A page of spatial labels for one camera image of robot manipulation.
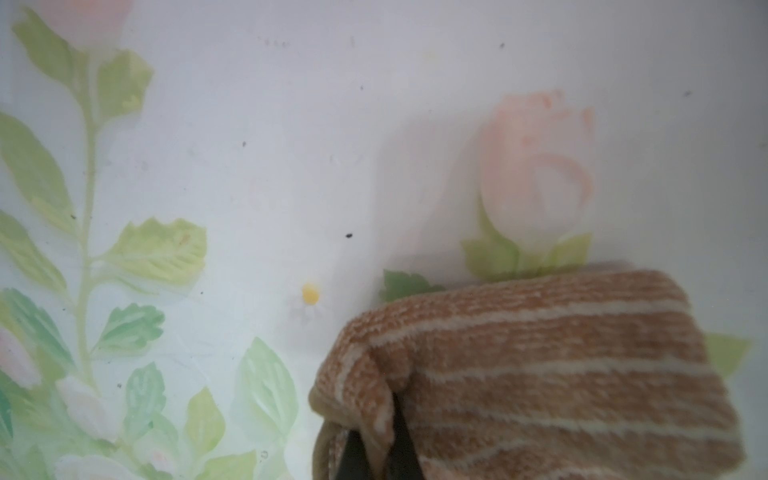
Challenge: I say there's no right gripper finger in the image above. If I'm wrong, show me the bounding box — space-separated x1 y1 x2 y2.
334 392 426 480

